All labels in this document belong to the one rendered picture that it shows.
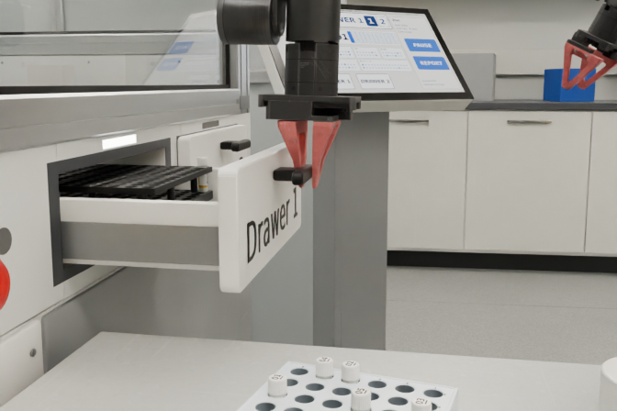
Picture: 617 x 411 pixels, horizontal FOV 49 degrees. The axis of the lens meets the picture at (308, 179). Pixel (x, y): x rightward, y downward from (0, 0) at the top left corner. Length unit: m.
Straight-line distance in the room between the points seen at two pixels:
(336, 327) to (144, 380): 1.22
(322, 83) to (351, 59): 0.94
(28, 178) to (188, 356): 0.21
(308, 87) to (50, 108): 0.25
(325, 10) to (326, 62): 0.05
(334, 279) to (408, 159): 1.98
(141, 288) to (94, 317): 0.12
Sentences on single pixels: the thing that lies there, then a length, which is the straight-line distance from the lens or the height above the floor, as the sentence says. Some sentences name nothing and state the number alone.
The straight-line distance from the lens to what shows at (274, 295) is 2.51.
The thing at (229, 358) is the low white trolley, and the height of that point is 0.76.
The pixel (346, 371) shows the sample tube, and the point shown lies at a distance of 0.48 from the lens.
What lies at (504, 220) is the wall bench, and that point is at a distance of 3.75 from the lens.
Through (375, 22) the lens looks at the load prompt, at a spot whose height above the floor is 1.15.
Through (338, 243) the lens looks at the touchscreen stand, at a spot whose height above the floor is 0.60.
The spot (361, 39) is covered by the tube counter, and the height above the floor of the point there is 1.10.
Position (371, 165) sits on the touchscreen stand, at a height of 0.79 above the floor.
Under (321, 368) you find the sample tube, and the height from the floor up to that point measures 0.81.
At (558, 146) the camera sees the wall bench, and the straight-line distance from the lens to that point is 3.74.
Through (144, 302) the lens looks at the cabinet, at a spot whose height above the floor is 0.74.
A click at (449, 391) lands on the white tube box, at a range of 0.48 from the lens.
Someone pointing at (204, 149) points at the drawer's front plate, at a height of 0.91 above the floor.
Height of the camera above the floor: 1.00
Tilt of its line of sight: 8 degrees down
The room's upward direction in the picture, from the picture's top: straight up
